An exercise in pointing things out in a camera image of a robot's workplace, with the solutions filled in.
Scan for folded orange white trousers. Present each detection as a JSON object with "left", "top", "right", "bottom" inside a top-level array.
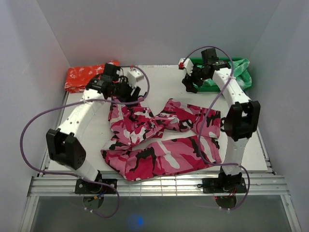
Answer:
[{"left": 64, "top": 63, "right": 105, "bottom": 93}]

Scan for green tie-dye trousers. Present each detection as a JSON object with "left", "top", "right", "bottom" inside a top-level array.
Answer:
[{"left": 199, "top": 58, "right": 252, "bottom": 92}]

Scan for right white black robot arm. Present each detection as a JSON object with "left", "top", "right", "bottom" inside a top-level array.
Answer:
[{"left": 178, "top": 46, "right": 261, "bottom": 193}]

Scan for aluminium frame rail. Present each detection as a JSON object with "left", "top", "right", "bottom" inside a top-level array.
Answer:
[{"left": 28, "top": 172, "right": 290, "bottom": 197}]

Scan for pink camouflage trousers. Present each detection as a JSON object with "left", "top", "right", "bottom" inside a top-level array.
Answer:
[{"left": 101, "top": 99, "right": 221, "bottom": 181}]

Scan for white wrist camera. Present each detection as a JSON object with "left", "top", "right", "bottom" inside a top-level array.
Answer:
[
  {"left": 178, "top": 58, "right": 194, "bottom": 76},
  {"left": 126, "top": 68, "right": 144, "bottom": 87}
]

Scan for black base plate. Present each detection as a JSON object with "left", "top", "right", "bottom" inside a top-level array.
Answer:
[
  {"left": 200, "top": 178, "right": 247, "bottom": 193},
  {"left": 74, "top": 179, "right": 117, "bottom": 195}
]

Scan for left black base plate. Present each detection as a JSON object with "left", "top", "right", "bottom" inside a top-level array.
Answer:
[{"left": 74, "top": 179, "right": 117, "bottom": 195}]

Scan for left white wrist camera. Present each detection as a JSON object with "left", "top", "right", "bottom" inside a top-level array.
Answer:
[{"left": 126, "top": 68, "right": 144, "bottom": 87}]

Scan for green plastic bin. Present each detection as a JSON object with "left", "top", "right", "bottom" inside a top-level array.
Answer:
[{"left": 178, "top": 57, "right": 249, "bottom": 93}]

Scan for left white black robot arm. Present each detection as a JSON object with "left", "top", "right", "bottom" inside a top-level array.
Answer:
[{"left": 46, "top": 63, "right": 148, "bottom": 193}]

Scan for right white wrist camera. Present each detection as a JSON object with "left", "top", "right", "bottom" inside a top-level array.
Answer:
[{"left": 178, "top": 58, "right": 194, "bottom": 76}]

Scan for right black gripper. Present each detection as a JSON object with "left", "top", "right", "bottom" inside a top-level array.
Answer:
[{"left": 182, "top": 62, "right": 210, "bottom": 94}]

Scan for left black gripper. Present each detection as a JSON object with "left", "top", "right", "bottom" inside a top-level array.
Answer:
[{"left": 113, "top": 77, "right": 141, "bottom": 109}]

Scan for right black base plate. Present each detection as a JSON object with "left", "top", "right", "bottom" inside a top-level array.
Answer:
[{"left": 200, "top": 178, "right": 247, "bottom": 193}]

